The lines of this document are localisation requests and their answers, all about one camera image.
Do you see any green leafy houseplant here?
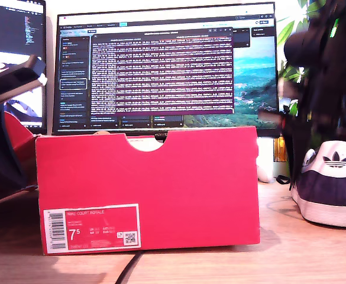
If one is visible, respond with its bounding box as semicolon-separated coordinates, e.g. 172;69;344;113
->
276;0;346;143

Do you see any white game controller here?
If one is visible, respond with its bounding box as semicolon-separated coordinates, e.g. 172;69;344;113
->
257;163;276;183

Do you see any black monitor with code editor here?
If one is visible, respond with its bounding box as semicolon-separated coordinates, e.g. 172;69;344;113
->
0;0;48;135

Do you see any amber glass pump bottle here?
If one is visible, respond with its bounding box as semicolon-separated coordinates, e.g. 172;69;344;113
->
273;137;289;163

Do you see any blue Adidas shoe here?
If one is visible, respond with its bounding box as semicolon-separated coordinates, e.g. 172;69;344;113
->
289;140;346;228

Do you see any black Huawei monitor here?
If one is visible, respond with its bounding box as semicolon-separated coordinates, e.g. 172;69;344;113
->
51;2;281;139

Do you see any black cable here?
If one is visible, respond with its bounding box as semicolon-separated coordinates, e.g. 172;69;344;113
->
115;253;144;284

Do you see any red Nike shoebox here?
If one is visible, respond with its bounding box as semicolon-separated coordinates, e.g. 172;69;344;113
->
35;126;261;256

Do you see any red shoebox lid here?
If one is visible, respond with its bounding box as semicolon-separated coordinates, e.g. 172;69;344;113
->
0;111;40;208

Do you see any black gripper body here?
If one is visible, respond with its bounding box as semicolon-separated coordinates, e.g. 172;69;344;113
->
0;54;48;109

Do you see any small white ceramic pot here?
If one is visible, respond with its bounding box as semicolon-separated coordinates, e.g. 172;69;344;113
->
272;161;291;178

